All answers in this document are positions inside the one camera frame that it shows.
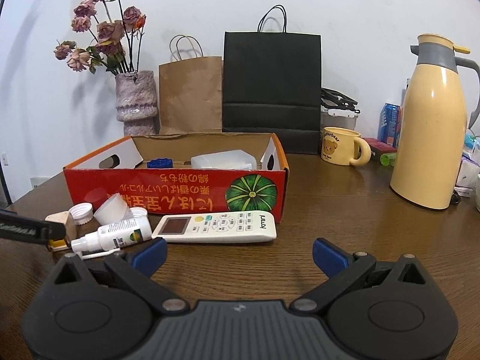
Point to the white wall outlet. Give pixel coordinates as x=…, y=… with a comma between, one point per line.
x=4, y=158

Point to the blue drink can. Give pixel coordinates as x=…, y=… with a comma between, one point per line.
x=389, y=123

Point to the white spray bottle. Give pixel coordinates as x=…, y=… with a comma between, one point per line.
x=120, y=234

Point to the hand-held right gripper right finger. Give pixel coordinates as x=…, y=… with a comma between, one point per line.
x=328, y=255

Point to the maroon small box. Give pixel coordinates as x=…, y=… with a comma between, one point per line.
x=378, y=146

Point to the red cardboard box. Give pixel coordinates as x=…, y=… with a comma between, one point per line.
x=168, y=195

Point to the black paper bag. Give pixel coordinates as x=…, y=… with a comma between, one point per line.
x=272, y=82

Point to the white remote control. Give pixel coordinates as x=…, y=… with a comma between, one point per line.
x=225, y=228

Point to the white cylindrical cup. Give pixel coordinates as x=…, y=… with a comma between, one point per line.
x=110, y=210

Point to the black light stand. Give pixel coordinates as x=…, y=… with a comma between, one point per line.
x=3, y=187

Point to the dark blue ridged cap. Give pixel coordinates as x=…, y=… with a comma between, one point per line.
x=159, y=163

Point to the clear container white lid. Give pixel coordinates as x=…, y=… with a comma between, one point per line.
x=337, y=120

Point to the yellow bear mug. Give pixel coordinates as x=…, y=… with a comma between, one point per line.
x=335, y=146

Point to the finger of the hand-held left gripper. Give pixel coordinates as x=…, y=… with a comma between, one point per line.
x=57, y=235

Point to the translucent plastic container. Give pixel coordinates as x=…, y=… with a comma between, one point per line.
x=223, y=160

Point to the tissue packs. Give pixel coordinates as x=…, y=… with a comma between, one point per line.
x=468, y=168

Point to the white wall socket strip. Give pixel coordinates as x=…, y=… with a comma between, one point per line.
x=37, y=182

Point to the beige cube container gold trim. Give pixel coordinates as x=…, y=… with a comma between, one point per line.
x=67, y=222

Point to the purple textured ceramic vase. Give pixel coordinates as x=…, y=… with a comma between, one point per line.
x=135, y=97

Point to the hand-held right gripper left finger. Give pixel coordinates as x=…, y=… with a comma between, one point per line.
x=152, y=254

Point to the brown paper bag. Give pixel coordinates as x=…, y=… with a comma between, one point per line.
x=191, y=93

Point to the yellow thermos jug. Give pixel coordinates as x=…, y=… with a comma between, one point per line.
x=431, y=135

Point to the white ribbed plastic cap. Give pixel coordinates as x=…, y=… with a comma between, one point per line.
x=139, y=214
x=81, y=213

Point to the dried pink roses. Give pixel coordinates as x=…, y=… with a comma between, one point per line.
x=108, y=32

